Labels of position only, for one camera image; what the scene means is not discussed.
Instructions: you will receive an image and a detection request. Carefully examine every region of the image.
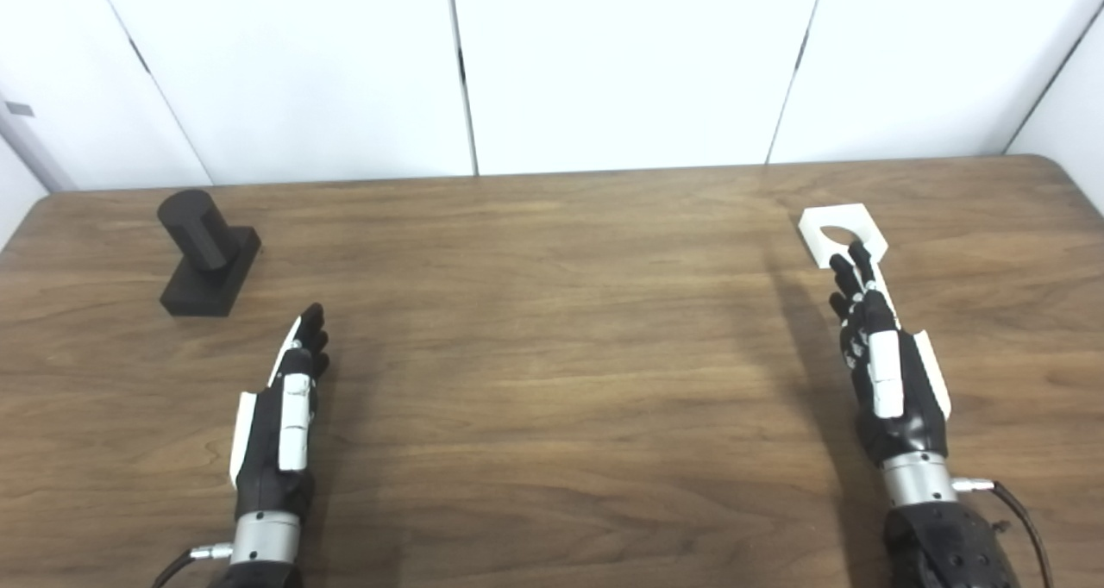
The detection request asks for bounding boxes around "white and black left hand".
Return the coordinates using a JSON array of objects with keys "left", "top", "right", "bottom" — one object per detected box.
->
[{"left": 229, "top": 303, "right": 331, "bottom": 524}]

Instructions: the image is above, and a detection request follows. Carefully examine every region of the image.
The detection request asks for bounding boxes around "white and black right hand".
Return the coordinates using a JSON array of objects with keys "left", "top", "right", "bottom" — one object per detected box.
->
[{"left": 828, "top": 241, "right": 952, "bottom": 468}]

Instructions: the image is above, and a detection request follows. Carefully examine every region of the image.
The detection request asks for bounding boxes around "white square piece with hole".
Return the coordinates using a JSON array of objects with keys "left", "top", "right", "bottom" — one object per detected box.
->
[{"left": 799, "top": 203, "right": 889, "bottom": 269}]

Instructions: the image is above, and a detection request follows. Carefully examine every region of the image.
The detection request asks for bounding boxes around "black peg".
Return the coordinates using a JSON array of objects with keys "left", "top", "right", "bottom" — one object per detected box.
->
[{"left": 157, "top": 189, "right": 262, "bottom": 318}]

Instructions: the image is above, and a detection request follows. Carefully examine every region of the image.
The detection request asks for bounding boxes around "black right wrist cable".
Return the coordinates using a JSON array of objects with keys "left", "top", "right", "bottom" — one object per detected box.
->
[{"left": 951, "top": 478, "right": 1055, "bottom": 588}]

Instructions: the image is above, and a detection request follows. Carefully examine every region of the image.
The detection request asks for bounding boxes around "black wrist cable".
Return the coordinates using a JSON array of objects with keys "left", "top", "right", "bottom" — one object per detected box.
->
[
  {"left": 951, "top": 478, "right": 1055, "bottom": 588},
  {"left": 151, "top": 543, "right": 235, "bottom": 588}
]

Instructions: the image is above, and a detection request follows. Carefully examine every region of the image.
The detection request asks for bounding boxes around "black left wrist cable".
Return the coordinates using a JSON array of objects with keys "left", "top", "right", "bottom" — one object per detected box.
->
[{"left": 151, "top": 543, "right": 235, "bottom": 588}]

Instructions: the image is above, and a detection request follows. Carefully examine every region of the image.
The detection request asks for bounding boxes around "gray wall corner post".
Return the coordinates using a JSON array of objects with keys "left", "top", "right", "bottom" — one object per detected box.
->
[{"left": 0, "top": 88, "right": 78, "bottom": 192}]

